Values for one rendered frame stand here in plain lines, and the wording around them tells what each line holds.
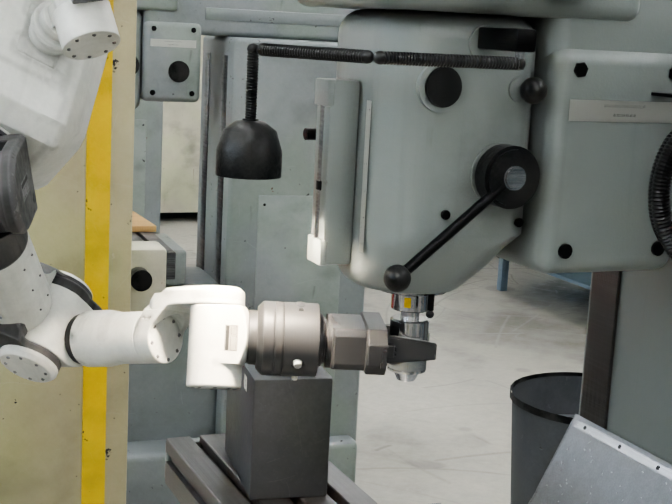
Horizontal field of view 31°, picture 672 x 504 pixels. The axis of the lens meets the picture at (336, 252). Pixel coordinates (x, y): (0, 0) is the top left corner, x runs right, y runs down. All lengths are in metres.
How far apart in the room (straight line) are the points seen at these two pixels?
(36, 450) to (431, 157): 2.06
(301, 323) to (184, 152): 8.45
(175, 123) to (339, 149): 8.45
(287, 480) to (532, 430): 1.61
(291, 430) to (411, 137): 0.64
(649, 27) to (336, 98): 0.37
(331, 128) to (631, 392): 0.62
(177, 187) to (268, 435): 8.10
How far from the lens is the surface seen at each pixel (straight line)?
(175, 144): 9.82
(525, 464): 3.45
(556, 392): 3.73
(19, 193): 1.37
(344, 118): 1.37
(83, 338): 1.56
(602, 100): 1.42
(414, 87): 1.33
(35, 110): 1.44
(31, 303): 1.53
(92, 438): 3.24
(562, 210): 1.41
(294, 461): 1.85
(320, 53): 1.26
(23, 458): 3.23
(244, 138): 1.30
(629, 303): 1.73
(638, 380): 1.72
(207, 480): 1.93
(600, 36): 1.42
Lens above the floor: 1.61
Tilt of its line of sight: 10 degrees down
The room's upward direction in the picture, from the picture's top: 3 degrees clockwise
